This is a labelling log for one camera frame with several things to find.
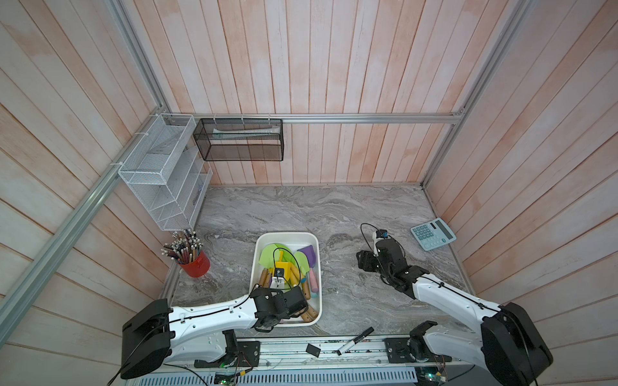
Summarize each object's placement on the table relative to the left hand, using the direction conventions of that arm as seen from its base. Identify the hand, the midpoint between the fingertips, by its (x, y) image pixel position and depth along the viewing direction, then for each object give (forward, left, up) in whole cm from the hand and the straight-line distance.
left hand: (278, 305), depth 81 cm
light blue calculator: (+30, -64, -1) cm, 70 cm away
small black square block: (-13, -12, -3) cm, 18 cm away
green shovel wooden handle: (-3, -11, 0) cm, 11 cm away
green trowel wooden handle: (+15, -9, 0) cm, 17 cm away
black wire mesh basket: (+64, +20, +22) cm, 71 cm away
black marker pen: (-10, -26, -1) cm, 28 cm away
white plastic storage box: (+27, -5, -3) cm, 28 cm away
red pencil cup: (+13, +31, +1) cm, 34 cm away
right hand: (+18, -31, +4) cm, 37 cm away
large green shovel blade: (+20, +5, -2) cm, 20 cm away
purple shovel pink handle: (+20, -11, 0) cm, 23 cm away
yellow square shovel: (+12, -4, +1) cm, 13 cm away
